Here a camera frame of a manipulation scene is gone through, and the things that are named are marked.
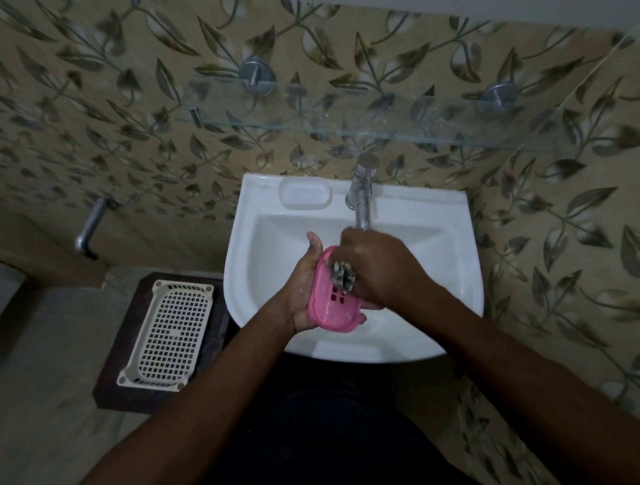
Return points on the person's dark trousers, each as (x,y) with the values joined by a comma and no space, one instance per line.
(325,429)

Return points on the dark wooden stool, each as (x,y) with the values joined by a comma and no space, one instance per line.
(155,344)

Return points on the person's right hand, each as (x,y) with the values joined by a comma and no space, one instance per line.
(385,270)

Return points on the person's right forearm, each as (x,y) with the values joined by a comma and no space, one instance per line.
(530,384)

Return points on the person's left hand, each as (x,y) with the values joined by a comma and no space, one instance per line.
(296,295)

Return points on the round chrome shelf bracket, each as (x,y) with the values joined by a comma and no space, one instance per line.
(495,96)
(256,74)

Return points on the pink plastic soap dish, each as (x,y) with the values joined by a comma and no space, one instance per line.
(334,295)

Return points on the glass wall shelf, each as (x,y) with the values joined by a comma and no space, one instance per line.
(400,107)

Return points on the person's left forearm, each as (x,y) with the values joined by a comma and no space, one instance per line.
(195,394)

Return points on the grey scrubbing pad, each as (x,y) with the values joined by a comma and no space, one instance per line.
(344,276)

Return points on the white perforated plastic tray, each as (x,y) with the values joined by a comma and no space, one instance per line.
(167,336)

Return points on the white ceramic wash basin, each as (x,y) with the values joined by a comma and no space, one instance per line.
(350,235)

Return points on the chrome wall tap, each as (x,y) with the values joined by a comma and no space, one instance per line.
(91,227)

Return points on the person's left thumb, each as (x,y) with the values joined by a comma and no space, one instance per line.
(315,250)

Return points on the chrome basin tap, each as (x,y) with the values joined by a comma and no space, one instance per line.
(361,192)

